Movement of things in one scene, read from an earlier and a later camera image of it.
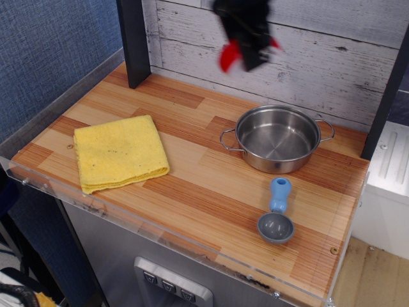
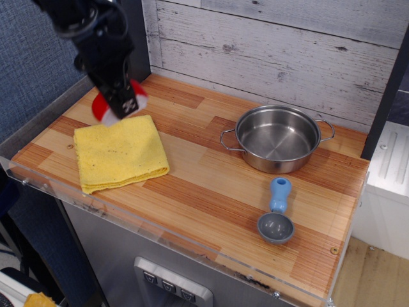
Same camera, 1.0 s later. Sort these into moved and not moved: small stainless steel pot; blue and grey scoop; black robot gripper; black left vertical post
Moved: black robot gripper
Not moved: blue and grey scoop; small stainless steel pot; black left vertical post
